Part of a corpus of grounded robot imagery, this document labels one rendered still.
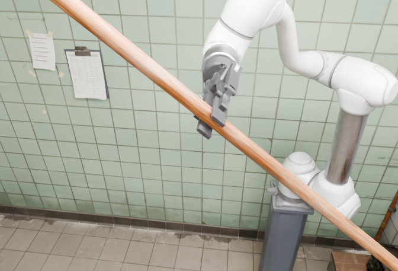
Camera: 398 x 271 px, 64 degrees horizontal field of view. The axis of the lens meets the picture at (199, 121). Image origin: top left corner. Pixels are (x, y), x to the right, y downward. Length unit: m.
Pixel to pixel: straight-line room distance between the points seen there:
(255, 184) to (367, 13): 1.31
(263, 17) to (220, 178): 1.72
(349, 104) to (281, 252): 1.08
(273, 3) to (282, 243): 1.45
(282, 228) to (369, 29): 1.14
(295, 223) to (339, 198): 0.39
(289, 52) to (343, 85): 0.27
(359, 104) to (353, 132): 0.15
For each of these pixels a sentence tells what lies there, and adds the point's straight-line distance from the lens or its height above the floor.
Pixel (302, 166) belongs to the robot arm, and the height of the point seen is 1.26.
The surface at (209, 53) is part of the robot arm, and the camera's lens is 0.77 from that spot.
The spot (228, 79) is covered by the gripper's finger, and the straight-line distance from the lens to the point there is 0.63.
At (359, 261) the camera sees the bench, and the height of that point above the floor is 0.58.
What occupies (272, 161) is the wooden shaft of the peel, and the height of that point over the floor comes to 1.87.
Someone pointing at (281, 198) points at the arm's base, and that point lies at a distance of 1.76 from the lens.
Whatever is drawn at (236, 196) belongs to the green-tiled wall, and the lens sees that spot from 2.51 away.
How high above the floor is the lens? 2.28
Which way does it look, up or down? 34 degrees down
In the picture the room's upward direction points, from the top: straight up
